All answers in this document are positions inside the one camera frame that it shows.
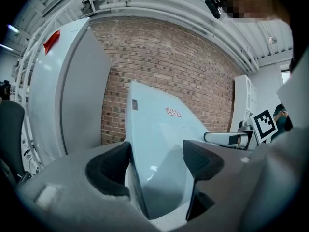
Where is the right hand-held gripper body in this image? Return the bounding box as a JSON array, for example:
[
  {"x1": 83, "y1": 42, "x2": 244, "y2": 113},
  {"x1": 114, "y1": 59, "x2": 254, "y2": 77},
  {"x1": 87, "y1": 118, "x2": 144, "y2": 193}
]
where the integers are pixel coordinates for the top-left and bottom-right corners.
[{"x1": 238, "y1": 109, "x2": 278, "y2": 151}]

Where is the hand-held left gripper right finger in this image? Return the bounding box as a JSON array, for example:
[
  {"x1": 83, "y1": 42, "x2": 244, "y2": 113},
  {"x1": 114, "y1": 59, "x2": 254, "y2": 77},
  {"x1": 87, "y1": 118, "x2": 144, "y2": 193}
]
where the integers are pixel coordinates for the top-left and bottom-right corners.
[{"x1": 173, "y1": 140, "x2": 309, "y2": 232}]

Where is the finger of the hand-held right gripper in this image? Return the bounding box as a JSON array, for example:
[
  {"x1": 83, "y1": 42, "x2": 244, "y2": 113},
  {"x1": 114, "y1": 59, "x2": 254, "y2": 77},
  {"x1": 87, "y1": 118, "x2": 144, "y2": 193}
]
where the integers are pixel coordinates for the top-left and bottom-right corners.
[{"x1": 203, "y1": 131, "x2": 249, "y2": 145}]

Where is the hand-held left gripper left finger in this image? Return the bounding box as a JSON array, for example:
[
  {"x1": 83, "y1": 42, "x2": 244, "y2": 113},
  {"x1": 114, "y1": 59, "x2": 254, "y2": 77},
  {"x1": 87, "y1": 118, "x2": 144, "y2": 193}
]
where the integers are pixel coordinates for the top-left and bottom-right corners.
[{"x1": 15, "y1": 141, "x2": 167, "y2": 232}]

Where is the light blue panel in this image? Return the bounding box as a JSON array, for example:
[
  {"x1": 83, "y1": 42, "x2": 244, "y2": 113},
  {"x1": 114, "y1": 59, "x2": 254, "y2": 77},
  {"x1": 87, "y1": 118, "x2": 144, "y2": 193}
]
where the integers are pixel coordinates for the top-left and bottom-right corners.
[{"x1": 124, "y1": 80, "x2": 211, "y2": 221}]

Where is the white open shelf unit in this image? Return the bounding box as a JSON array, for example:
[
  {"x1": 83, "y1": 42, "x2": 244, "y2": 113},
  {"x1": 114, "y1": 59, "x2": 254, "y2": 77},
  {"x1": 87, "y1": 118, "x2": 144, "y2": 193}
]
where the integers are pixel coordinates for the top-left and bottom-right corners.
[{"x1": 229, "y1": 74, "x2": 258, "y2": 134}]

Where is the window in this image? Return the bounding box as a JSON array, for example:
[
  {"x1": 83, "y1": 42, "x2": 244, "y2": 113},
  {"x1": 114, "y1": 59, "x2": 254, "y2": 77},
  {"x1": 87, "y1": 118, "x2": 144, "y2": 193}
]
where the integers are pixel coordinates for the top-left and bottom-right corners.
[{"x1": 280, "y1": 68, "x2": 293, "y2": 86}]

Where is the black mesh office chair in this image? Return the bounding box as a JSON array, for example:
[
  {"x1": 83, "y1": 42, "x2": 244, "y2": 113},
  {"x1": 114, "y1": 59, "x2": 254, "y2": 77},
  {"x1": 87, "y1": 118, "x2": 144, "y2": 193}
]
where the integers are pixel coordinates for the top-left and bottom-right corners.
[{"x1": 0, "y1": 100, "x2": 32, "y2": 188}]

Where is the tall grey cabinet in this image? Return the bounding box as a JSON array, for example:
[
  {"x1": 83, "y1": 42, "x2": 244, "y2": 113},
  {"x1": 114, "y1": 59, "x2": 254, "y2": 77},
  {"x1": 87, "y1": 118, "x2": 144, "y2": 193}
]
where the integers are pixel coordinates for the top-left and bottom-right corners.
[{"x1": 28, "y1": 17, "x2": 113, "y2": 165}]

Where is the person's head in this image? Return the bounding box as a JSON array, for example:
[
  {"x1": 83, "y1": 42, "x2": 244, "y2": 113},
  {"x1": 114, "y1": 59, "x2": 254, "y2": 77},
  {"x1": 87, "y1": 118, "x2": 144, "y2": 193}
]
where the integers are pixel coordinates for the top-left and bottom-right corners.
[{"x1": 218, "y1": 0, "x2": 290, "y2": 24}]

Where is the white metal shelving rack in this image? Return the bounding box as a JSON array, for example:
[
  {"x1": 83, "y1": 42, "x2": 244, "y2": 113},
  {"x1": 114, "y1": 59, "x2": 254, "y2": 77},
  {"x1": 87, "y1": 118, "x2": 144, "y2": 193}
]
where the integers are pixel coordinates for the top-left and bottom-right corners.
[{"x1": 11, "y1": 25, "x2": 46, "y2": 171}]

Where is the red paper ornament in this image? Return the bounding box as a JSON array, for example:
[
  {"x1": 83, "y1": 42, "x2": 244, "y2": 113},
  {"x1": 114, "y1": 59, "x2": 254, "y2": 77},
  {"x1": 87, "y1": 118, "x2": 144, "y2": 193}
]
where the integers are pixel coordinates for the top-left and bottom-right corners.
[{"x1": 43, "y1": 29, "x2": 61, "y2": 56}]

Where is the black head-worn camera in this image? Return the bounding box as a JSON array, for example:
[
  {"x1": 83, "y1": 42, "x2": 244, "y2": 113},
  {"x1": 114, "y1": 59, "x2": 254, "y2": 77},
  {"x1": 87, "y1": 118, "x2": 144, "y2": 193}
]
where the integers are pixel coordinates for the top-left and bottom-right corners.
[{"x1": 204, "y1": 0, "x2": 222, "y2": 19}]

